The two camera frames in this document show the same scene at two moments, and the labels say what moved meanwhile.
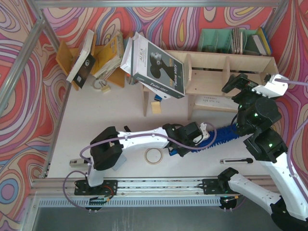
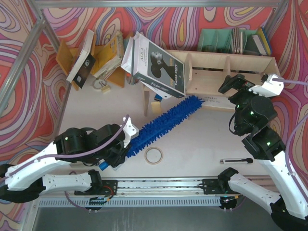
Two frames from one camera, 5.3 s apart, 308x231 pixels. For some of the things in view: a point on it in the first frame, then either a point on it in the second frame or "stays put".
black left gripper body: x=181 y=149 -> x=121 y=154
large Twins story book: x=154 y=68 stays put
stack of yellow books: x=109 y=57 stays put
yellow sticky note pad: x=156 y=108 stays put
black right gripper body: x=239 y=84 stays put
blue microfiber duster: x=217 y=137 -> x=151 y=130
